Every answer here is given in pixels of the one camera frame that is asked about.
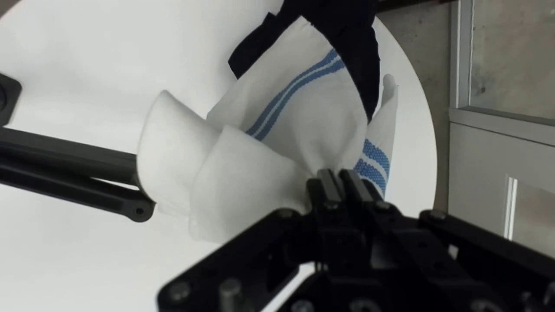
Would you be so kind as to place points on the black garment with white print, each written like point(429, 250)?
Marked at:
point(348, 25)

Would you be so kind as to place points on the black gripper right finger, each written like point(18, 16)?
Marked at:
point(457, 266)

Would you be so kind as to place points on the white blue-striped tea towel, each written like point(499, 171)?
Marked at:
point(294, 113)

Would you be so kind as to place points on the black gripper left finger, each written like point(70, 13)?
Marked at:
point(256, 266)

